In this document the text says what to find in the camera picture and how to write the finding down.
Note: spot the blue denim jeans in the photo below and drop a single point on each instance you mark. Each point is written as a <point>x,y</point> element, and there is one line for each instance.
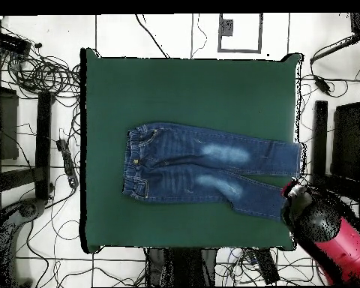
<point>183,168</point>

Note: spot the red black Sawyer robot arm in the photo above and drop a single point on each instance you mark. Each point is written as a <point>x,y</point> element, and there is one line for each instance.
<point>330,234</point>

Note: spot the black flat box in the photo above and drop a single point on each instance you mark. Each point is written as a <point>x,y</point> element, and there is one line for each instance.
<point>348,141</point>

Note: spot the black rectangular device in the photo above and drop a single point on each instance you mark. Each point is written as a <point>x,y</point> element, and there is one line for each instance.
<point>267,265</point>

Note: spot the black power adapter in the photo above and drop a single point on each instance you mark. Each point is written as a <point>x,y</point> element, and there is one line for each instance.
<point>322,84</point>

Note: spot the black rod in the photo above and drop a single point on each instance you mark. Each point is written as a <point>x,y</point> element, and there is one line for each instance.
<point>336,47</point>

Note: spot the dark green table cloth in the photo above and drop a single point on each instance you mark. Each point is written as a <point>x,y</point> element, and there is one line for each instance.
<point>168,90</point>

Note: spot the small grey square plate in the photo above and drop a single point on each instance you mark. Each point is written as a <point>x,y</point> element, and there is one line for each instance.
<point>226,27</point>

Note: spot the black power strip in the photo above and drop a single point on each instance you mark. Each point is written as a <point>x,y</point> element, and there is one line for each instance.
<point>67,163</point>

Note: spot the black grey stand base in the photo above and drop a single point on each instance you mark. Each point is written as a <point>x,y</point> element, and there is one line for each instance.
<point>31,208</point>

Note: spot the black power box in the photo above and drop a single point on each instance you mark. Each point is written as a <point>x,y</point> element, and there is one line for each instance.
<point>10,43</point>

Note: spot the black stand frame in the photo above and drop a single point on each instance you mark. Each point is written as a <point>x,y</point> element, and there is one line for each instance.
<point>320,135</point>
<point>43,144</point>

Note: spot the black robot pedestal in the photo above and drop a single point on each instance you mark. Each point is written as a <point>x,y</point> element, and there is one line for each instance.
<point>183,267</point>

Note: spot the grey square frame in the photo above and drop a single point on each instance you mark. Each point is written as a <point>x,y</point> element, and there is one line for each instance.
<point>240,50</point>

